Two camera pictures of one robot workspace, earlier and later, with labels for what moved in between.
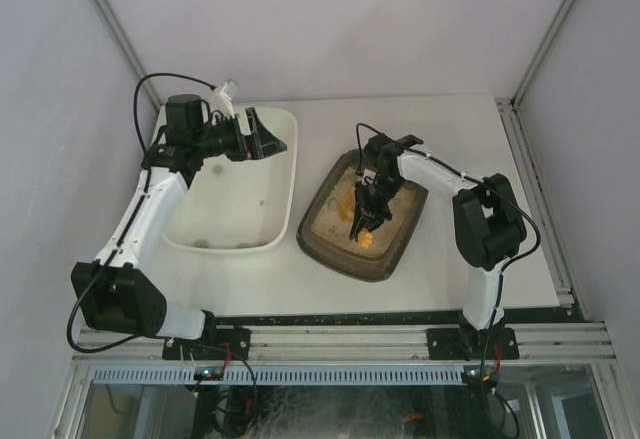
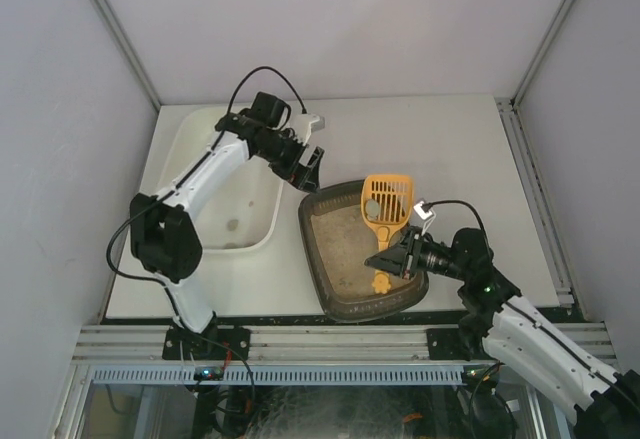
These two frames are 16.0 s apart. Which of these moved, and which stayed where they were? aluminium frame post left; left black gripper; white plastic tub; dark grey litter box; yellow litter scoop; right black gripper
Moved: left black gripper; dark grey litter box; right black gripper; yellow litter scoop
Stayed: aluminium frame post left; white plastic tub
